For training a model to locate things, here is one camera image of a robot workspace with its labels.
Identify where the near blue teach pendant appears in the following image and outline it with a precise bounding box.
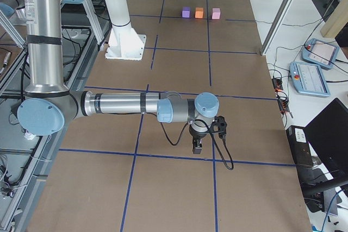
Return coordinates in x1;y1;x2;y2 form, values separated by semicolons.
289;62;331;97

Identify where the orange black power strip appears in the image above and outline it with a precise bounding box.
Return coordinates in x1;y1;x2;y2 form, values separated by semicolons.
271;77;290;115

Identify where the purple foam cube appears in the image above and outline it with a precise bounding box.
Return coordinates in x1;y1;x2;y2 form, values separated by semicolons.
182;7;190;18

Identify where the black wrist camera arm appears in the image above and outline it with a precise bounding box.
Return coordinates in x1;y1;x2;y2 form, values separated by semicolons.
211;116;227;139

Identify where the black laptop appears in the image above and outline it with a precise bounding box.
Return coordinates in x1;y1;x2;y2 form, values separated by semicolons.
304;98;347;177

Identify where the pink foam cube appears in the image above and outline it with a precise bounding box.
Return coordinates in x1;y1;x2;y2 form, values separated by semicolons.
212;8;221;20

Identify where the black camera cable arm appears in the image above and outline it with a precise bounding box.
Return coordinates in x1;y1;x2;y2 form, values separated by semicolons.
160;122;234;171

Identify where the aluminium frame post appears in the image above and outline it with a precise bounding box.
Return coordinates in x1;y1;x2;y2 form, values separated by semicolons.
260;0;294;55

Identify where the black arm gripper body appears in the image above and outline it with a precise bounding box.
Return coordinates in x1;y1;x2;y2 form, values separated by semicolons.
189;127;207;145

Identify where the far blue teach pendant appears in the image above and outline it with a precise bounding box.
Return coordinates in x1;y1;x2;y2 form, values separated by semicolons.
302;38;339;70

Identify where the orange foam cube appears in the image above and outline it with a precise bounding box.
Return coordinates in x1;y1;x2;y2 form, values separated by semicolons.
195;7;204;19

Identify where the blue teach pendant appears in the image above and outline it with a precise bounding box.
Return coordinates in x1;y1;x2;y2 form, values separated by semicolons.
289;62;331;97
302;38;339;70

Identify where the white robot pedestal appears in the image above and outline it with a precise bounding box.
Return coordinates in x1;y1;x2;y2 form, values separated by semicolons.
105;0;146;60

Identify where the black box with label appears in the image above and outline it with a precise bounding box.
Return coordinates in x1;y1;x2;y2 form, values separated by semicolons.
286;126;313;168

